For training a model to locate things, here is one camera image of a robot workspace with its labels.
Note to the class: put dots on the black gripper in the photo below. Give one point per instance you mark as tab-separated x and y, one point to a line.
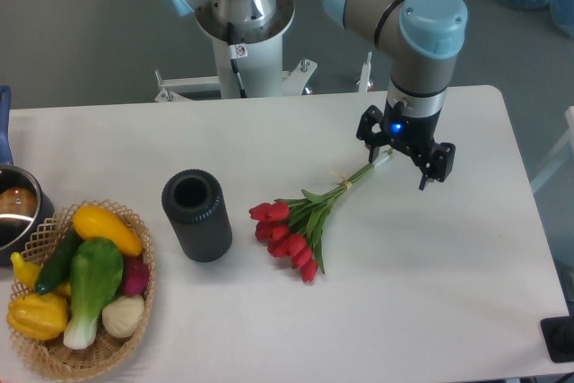
407	124

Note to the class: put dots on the red tulip bouquet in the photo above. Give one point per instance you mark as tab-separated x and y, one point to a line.
294	228

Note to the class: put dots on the dark grey ribbed vase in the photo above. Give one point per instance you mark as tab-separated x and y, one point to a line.
194	204

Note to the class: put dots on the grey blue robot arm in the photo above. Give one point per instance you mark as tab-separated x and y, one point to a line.
423	38

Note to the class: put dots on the black device at edge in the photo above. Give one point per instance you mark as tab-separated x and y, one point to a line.
558	338

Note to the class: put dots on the purple red radish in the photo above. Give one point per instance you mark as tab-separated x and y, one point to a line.
136	276

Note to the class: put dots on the yellow squash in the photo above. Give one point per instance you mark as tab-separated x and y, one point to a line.
93	222

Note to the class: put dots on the green bok choy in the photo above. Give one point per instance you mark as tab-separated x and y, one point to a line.
96	273

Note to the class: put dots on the white garlic bulb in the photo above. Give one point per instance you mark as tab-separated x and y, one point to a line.
121	317

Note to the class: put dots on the woven wicker basket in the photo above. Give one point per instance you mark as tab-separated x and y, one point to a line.
51	359

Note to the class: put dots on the green cucumber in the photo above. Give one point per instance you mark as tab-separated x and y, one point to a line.
57	268

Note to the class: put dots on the small yellow gourd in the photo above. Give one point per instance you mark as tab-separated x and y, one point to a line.
27	274

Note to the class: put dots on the yellow bell pepper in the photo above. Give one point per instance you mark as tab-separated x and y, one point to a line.
40	317

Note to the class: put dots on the white frame at right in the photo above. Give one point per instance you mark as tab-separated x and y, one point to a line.
556	157

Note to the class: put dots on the steel pot blue handle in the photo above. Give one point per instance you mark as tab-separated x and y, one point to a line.
24	204

